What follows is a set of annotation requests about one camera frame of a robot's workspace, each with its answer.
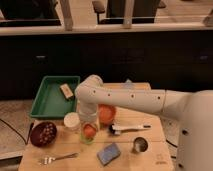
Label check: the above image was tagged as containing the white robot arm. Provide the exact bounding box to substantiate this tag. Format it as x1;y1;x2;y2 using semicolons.
75;75;213;171

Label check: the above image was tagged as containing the green plastic cup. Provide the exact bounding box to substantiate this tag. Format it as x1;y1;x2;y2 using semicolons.
80;123;98;144

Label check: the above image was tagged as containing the steel metal cup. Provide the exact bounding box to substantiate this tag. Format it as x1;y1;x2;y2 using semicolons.
133;137;148;153

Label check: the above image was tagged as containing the white plastic container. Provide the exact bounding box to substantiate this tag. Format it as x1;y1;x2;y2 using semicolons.
64;112;80;130

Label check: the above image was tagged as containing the orange plastic bowl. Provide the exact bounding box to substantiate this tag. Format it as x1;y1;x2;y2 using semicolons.
98;104;116;125

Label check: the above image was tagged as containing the tan wooden block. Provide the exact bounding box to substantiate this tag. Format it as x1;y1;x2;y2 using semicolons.
60;84;74;99

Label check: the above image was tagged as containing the green plastic tray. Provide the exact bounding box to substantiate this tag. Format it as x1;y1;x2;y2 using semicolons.
30;76;80;120

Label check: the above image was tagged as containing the dark red patterned bowl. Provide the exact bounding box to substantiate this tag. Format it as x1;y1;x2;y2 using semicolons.
30;122;57;147

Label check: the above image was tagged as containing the blue sponge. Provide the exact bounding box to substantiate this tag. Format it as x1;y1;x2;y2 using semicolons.
97;143;121;166

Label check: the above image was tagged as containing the silver metal fork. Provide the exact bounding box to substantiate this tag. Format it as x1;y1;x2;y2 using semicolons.
38;153;78;165

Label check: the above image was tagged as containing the clear plastic bottle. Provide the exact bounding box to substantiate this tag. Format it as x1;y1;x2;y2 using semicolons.
121;79;134;89

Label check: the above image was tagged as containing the black office chair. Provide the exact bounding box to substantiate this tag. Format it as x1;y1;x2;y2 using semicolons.
92;0;166;25

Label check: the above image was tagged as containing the black cable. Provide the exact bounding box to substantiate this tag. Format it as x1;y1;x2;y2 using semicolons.
0;118;35;146

